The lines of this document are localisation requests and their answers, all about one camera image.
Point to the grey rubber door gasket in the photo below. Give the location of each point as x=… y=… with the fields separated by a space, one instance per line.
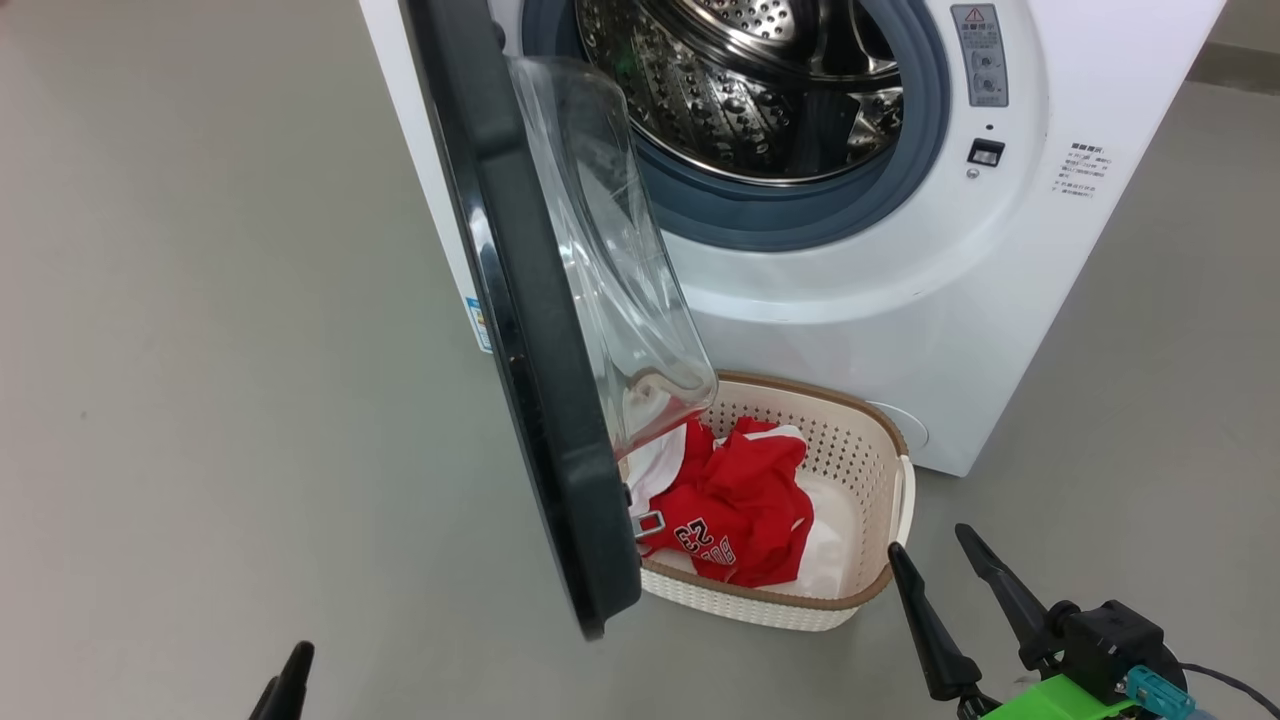
x=760 y=215

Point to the steel washing machine drum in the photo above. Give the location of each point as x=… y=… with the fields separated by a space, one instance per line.
x=740 y=90

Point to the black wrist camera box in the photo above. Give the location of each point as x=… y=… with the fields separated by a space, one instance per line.
x=1110 y=645

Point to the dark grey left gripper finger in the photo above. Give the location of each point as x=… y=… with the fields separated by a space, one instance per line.
x=263 y=705
x=295 y=690

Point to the white front-load washing machine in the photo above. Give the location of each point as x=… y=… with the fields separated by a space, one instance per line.
x=900 y=300

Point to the cream perforated laundry basket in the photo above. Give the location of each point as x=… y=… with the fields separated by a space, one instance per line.
x=850 y=450

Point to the grey warning sticker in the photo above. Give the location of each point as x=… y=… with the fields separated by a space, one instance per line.
x=980 y=55

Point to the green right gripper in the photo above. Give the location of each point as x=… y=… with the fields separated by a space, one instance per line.
x=1070 y=702

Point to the blue energy label sticker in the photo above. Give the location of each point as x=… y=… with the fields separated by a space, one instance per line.
x=479 y=325

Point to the red jersey with white print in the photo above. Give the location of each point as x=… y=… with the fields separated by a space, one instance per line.
x=740 y=540

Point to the dark round washing machine door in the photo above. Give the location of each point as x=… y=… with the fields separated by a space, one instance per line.
x=540 y=400

